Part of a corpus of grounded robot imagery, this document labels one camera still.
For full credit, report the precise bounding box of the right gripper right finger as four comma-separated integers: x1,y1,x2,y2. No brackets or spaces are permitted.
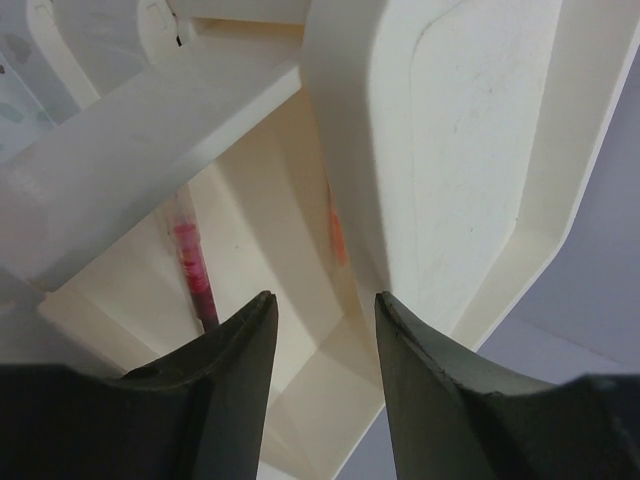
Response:
375,292,639,479

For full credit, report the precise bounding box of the magenta pen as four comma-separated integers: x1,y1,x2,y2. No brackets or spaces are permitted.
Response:
166,186,219,332

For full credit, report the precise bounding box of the white drawer cabinet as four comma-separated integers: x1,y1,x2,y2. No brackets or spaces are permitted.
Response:
1,1,639,479

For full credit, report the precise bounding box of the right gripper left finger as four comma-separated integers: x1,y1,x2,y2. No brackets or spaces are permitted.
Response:
1,291,278,479

